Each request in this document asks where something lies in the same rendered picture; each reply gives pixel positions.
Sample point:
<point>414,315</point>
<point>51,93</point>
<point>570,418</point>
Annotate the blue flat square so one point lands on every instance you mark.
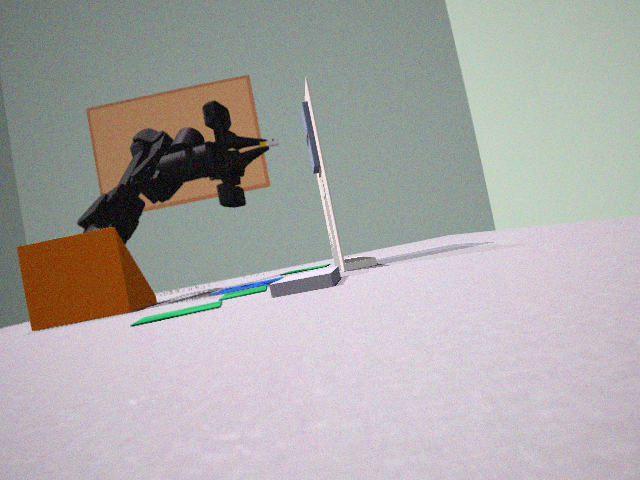
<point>247,286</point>

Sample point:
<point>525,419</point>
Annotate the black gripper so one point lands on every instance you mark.
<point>213,157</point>

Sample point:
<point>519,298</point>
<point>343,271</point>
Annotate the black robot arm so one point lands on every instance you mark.
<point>155,171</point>

